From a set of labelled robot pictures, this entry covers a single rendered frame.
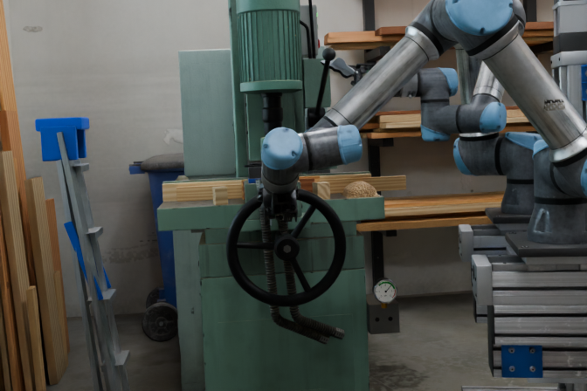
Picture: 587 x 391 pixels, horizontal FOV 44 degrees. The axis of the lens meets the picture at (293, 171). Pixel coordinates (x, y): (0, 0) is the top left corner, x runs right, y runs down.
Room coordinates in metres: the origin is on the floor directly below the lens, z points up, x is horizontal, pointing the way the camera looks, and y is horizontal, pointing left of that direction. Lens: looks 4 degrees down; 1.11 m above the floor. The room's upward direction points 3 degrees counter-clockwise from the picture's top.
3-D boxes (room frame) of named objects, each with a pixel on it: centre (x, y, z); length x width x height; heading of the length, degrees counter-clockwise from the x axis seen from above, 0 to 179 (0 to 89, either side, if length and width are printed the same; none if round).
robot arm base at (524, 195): (2.13, -0.68, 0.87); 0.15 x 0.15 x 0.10
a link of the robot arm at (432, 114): (1.93, -0.39, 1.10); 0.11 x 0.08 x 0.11; 54
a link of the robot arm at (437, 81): (1.95, -0.38, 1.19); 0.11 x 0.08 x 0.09; 94
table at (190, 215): (1.98, 0.06, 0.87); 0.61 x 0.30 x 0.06; 95
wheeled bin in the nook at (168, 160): (3.99, 0.55, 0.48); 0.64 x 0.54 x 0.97; 98
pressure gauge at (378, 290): (1.90, -0.22, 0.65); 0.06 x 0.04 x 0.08; 95
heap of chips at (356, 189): (2.02, -0.18, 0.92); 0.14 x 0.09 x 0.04; 5
